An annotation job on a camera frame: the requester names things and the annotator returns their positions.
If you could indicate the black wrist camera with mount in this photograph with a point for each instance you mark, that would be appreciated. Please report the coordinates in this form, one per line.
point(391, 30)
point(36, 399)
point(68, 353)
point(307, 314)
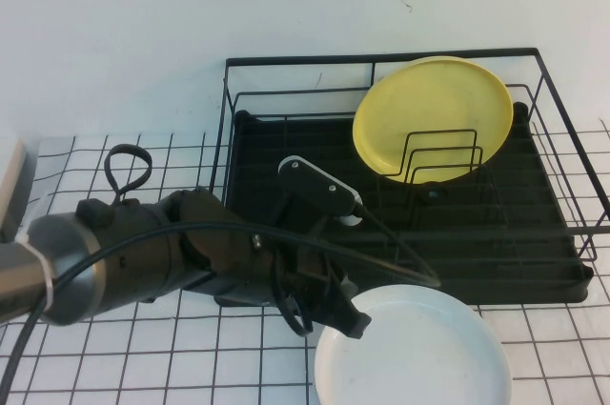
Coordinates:
point(310, 186)

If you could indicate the black plastic drip tray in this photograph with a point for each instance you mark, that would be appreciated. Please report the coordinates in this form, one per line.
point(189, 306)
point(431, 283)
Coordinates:
point(500, 214)

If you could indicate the white black-grid tablecloth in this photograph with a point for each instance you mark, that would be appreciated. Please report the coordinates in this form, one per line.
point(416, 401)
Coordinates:
point(143, 367)

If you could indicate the yellow round plate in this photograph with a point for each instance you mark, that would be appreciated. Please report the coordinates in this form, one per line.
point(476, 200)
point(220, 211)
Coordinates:
point(429, 105)

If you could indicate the beige and grey box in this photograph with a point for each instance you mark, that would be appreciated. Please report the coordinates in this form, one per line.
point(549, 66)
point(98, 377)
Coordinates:
point(14, 176)

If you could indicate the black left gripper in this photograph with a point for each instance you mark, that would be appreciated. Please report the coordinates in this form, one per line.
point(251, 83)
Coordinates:
point(310, 281)

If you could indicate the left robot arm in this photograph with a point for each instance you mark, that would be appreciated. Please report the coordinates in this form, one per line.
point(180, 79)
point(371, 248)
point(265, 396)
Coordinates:
point(128, 271)

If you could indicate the white round plate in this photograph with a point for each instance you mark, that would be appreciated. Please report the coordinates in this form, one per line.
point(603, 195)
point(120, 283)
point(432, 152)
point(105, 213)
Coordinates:
point(419, 357)

